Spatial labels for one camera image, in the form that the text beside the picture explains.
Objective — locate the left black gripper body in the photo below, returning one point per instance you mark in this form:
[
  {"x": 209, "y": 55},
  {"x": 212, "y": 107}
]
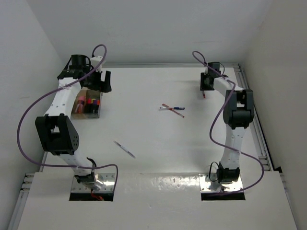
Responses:
[{"x": 93, "y": 81}]

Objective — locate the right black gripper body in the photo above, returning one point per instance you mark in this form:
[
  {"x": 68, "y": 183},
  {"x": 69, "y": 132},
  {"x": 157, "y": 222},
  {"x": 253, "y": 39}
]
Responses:
[{"x": 204, "y": 80}]

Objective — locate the pink cap highlighter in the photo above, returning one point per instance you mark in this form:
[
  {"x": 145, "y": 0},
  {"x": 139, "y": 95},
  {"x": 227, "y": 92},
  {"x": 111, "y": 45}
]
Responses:
[{"x": 93, "y": 106}]

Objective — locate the orange cap highlighter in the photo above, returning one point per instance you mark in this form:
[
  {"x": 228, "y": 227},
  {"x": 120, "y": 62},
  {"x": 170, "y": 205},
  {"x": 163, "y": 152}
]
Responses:
[{"x": 88, "y": 106}]

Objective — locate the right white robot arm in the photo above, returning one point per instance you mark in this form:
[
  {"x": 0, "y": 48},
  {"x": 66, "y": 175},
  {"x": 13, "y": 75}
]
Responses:
[{"x": 238, "y": 113}]

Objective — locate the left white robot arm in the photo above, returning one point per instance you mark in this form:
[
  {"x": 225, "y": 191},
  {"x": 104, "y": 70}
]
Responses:
[{"x": 55, "y": 129}]

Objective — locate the clear compartment organizer tray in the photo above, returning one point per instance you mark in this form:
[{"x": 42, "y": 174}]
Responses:
[{"x": 88, "y": 94}]

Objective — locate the red gel pen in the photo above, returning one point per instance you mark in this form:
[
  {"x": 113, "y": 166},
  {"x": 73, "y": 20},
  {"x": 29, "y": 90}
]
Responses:
[{"x": 174, "y": 111}]

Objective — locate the blue gel pen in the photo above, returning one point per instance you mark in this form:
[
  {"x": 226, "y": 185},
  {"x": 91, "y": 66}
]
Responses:
[{"x": 171, "y": 108}]

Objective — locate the clear thin ballpoint pen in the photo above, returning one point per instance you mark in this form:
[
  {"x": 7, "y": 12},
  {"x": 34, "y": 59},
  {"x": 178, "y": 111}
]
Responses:
[{"x": 124, "y": 149}]

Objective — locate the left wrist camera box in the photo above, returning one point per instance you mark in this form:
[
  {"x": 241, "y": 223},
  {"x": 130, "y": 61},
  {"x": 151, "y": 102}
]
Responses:
[{"x": 97, "y": 61}]

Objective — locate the aluminium table edge rail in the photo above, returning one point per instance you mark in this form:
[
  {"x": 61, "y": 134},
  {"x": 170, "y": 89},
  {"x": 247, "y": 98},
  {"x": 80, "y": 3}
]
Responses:
[{"x": 155, "y": 65}]

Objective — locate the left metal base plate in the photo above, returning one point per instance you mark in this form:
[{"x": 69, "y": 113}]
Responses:
[{"x": 103, "y": 183}]

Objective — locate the metal base plate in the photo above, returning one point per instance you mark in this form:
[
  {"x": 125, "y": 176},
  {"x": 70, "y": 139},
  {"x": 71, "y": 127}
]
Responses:
[
  {"x": 103, "y": 183},
  {"x": 210, "y": 184}
]

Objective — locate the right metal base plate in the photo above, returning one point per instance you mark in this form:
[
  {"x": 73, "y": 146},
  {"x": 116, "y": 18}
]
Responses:
[{"x": 210, "y": 184}]

